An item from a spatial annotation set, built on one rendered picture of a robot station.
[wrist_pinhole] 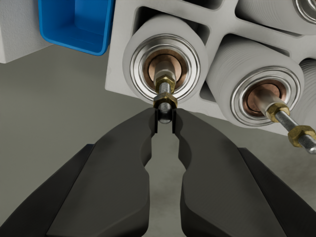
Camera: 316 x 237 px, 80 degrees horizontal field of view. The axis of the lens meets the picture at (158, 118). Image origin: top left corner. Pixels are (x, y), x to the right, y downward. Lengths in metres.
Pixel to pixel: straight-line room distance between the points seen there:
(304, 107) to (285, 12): 0.13
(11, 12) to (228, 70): 0.31
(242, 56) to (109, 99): 0.37
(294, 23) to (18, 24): 0.36
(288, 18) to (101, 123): 0.48
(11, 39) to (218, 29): 0.30
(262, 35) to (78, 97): 0.44
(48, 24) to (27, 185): 0.64
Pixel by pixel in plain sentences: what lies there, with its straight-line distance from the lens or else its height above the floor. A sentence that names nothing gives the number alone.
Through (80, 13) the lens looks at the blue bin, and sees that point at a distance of 0.48.
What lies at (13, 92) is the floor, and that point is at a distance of 0.64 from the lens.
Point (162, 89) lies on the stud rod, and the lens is 0.15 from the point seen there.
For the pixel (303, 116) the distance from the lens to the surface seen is 0.31.
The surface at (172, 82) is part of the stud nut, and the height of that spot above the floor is 0.30.
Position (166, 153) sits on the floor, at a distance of 0.61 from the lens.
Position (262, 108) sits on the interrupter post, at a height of 0.27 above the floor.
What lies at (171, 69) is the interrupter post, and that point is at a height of 0.27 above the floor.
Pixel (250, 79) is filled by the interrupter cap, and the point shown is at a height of 0.25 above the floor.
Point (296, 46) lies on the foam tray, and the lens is 0.33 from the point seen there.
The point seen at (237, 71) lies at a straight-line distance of 0.23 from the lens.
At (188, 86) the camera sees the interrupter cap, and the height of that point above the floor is 0.25.
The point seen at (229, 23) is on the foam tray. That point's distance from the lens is 0.29.
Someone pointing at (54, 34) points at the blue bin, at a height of 0.10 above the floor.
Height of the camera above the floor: 0.45
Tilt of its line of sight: 58 degrees down
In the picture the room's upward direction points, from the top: 177 degrees counter-clockwise
